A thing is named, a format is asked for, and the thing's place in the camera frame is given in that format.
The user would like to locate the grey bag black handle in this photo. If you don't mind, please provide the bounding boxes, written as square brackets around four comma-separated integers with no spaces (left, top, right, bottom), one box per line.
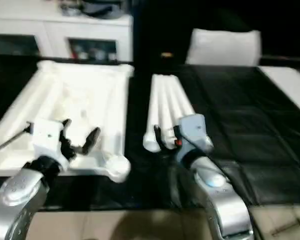
[59,0,113,17]

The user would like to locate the black tall cabinet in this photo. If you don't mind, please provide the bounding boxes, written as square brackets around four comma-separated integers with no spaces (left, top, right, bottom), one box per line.
[133,0,193,64]

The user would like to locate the white flat board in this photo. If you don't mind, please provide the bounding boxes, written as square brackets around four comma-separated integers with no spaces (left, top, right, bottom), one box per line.
[257,65,300,113]

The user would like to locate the white glass-door cabinet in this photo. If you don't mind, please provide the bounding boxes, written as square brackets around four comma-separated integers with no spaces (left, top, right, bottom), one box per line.
[0,13,134,62]

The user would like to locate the black work mat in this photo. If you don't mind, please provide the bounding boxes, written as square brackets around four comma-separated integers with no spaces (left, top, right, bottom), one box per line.
[0,53,300,211]

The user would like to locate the white plastic table leg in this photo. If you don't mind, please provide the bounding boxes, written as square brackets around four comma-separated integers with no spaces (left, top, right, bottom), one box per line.
[166,75,188,141]
[143,73,164,153]
[159,74,177,150]
[173,76,203,118]

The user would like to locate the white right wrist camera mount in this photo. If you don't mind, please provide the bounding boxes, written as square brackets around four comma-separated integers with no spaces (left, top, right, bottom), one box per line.
[176,113,214,163]

